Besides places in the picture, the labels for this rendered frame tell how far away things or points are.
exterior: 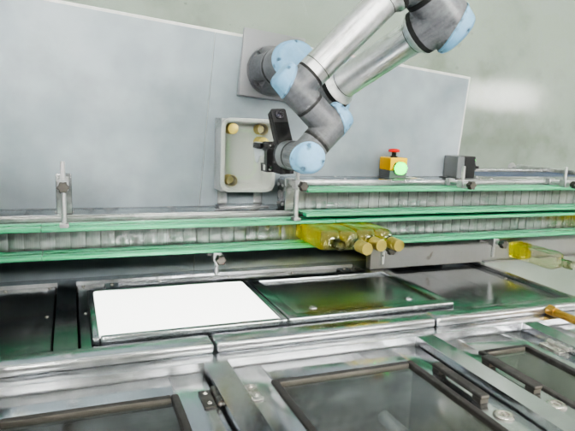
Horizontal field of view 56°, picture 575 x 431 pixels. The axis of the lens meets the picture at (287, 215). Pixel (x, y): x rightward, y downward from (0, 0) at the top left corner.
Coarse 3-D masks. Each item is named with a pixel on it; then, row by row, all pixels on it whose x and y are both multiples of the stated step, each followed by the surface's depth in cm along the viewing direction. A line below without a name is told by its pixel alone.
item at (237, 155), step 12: (228, 120) 162; (240, 120) 163; (252, 120) 165; (264, 120) 166; (240, 132) 171; (252, 132) 173; (228, 144) 171; (240, 144) 172; (228, 156) 171; (240, 156) 173; (252, 156) 174; (228, 168) 172; (240, 168) 173; (252, 168) 175; (264, 168) 175; (240, 180) 174; (252, 180) 176; (264, 180) 175
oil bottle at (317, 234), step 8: (296, 224) 171; (304, 224) 165; (312, 224) 164; (320, 224) 164; (296, 232) 171; (304, 232) 165; (312, 232) 159; (320, 232) 155; (328, 232) 154; (336, 232) 155; (304, 240) 166; (312, 240) 160; (320, 240) 155; (328, 240) 153; (320, 248) 155; (328, 248) 154
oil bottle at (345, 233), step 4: (324, 224) 166; (328, 224) 166; (332, 224) 166; (336, 224) 167; (336, 228) 159; (340, 228) 160; (344, 228) 160; (348, 228) 160; (340, 232) 156; (344, 232) 156; (348, 232) 156; (352, 232) 157; (340, 236) 156; (344, 236) 155; (348, 236) 155; (352, 236) 155; (356, 236) 156; (344, 240) 155; (348, 248) 156
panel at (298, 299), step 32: (128, 288) 144; (256, 288) 149; (288, 288) 152; (320, 288) 153; (352, 288) 155; (384, 288) 156; (416, 288) 155; (96, 320) 121; (256, 320) 125; (288, 320) 127; (320, 320) 130
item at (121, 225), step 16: (0, 224) 140; (16, 224) 141; (32, 224) 142; (48, 224) 142; (80, 224) 145; (96, 224) 147; (112, 224) 146; (128, 224) 147; (144, 224) 148; (160, 224) 148; (176, 224) 149; (192, 224) 151; (208, 224) 152; (224, 224) 154; (240, 224) 156; (256, 224) 158; (272, 224) 160
